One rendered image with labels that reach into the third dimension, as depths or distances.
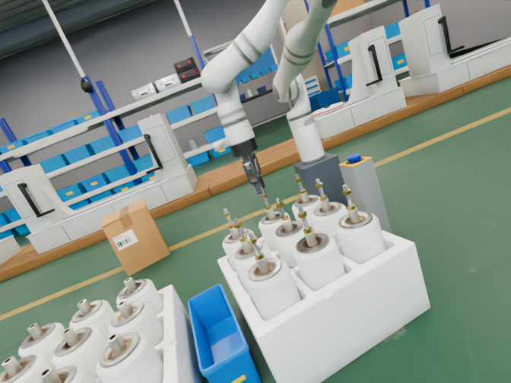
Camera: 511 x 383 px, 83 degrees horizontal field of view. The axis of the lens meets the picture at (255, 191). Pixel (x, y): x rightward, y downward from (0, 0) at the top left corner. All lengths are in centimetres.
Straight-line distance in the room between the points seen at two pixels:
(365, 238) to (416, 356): 25
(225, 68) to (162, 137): 193
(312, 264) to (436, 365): 29
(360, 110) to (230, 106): 215
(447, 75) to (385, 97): 60
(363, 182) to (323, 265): 35
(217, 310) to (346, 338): 42
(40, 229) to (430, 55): 377
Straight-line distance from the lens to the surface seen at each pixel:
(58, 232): 303
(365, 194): 91
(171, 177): 268
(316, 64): 711
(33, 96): 1015
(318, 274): 65
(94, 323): 86
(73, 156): 571
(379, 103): 291
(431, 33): 330
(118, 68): 937
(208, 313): 97
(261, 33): 76
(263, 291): 61
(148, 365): 64
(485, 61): 353
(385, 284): 71
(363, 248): 69
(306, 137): 109
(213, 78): 76
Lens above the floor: 57
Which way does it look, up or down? 15 degrees down
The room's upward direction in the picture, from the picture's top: 22 degrees counter-clockwise
